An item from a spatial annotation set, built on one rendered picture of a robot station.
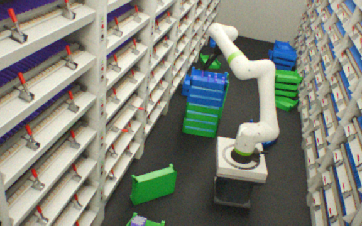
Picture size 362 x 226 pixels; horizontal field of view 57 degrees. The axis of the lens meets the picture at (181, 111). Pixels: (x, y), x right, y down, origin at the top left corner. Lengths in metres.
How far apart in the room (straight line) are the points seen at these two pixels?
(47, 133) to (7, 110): 0.26
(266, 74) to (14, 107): 1.52
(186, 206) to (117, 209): 0.46
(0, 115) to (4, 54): 0.19
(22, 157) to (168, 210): 1.27
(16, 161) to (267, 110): 1.52
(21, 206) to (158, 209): 1.13
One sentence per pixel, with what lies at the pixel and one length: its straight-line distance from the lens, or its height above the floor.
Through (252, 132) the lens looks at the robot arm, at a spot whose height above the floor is 0.58.
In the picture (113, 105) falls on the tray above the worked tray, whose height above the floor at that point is 0.74.
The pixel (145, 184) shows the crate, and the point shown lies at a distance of 2.20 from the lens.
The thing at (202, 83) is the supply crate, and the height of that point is 0.51.
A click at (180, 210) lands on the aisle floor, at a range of 2.30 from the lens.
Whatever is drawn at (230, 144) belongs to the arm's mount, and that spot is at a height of 0.34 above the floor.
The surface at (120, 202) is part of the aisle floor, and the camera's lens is 2.31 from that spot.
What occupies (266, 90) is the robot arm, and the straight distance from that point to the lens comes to 2.19.
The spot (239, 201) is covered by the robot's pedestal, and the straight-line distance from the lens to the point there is 2.40.
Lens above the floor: 1.70
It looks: 31 degrees down
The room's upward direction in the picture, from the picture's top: 9 degrees clockwise
